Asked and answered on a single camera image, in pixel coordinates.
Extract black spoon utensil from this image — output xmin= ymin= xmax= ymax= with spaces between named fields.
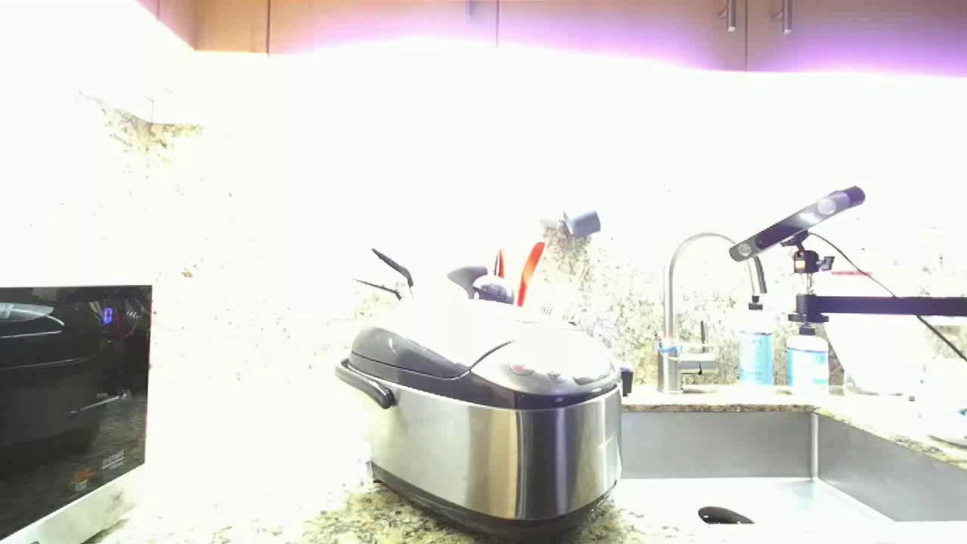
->
xmin=449 ymin=266 xmax=512 ymax=301

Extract stainless steel sink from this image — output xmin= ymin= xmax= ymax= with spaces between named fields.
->
xmin=613 ymin=407 xmax=967 ymax=544

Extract black camera arm bar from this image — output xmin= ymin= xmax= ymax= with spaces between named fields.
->
xmin=792 ymin=292 xmax=967 ymax=323

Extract wooden upper cabinets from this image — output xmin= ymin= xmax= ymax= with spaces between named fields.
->
xmin=134 ymin=0 xmax=967 ymax=77

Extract stainless steel rice cooker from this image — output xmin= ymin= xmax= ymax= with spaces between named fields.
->
xmin=335 ymin=301 xmax=630 ymax=534

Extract orange ladle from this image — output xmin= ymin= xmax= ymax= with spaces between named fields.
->
xmin=515 ymin=242 xmax=547 ymax=306

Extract clear soap bottle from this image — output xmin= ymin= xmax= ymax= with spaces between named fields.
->
xmin=737 ymin=301 xmax=774 ymax=386

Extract black toaster oven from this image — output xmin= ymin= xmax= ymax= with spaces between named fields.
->
xmin=0 ymin=283 xmax=151 ymax=544

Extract chrome kitchen faucet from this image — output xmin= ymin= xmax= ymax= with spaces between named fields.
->
xmin=659 ymin=230 xmax=766 ymax=393

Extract white soap bottle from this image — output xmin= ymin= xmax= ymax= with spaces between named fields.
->
xmin=785 ymin=329 xmax=827 ymax=393

